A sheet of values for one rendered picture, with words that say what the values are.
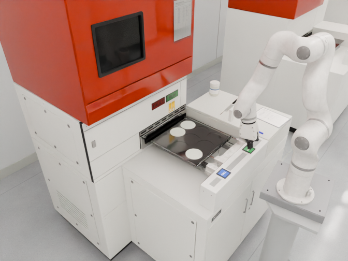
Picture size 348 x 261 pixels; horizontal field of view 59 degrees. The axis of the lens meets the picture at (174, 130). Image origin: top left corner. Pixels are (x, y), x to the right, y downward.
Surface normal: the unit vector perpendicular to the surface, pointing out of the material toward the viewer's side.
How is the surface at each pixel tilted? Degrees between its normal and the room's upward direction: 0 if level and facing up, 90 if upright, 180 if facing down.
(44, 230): 0
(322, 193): 2
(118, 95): 90
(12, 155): 90
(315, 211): 2
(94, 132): 90
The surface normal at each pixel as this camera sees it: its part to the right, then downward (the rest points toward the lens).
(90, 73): 0.76, 0.37
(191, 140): 0.00, -0.82
